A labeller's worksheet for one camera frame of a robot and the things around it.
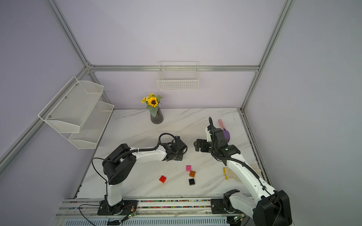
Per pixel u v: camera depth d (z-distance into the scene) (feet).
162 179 2.69
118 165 1.63
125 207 2.40
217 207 2.38
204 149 2.35
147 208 2.46
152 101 3.05
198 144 2.39
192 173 2.75
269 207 1.24
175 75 3.08
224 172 2.83
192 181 2.63
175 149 2.35
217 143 2.01
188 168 2.83
